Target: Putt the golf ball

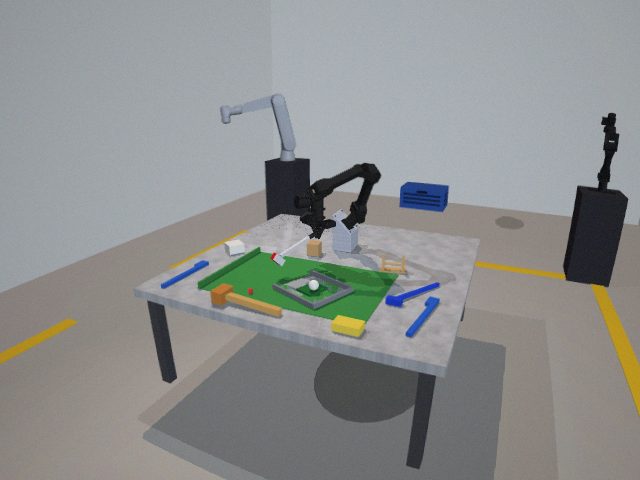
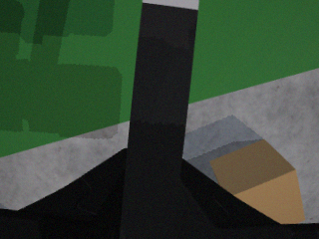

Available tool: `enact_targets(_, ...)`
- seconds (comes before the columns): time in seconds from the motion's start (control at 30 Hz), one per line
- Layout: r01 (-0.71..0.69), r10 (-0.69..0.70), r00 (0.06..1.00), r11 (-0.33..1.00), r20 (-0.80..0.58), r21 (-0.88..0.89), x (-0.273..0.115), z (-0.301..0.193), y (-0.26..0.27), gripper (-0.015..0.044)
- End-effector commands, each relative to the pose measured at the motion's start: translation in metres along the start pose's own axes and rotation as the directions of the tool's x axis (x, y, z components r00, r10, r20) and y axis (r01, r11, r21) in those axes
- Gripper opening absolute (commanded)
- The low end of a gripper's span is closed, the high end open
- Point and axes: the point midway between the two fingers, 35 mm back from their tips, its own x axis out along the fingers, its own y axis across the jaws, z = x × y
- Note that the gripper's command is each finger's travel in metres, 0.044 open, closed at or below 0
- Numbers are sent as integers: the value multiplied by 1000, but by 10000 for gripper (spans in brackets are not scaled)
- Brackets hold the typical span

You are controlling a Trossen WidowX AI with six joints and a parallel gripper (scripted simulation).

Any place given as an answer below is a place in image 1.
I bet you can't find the orange mallet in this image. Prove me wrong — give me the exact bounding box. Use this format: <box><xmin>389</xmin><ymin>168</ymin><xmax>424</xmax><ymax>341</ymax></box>
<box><xmin>210</xmin><ymin>283</ymin><xmax>281</xmax><ymax>317</ymax></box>

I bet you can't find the yellow rectangular block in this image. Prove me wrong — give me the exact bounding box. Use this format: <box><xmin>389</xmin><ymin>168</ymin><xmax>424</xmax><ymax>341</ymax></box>
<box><xmin>331</xmin><ymin>315</ymin><xmax>365</xmax><ymax>337</ymax></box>

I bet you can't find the green flat mat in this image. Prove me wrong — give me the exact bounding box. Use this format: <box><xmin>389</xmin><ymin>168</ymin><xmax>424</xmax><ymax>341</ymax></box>
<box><xmin>197</xmin><ymin>252</ymin><xmax>398</xmax><ymax>323</ymax></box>

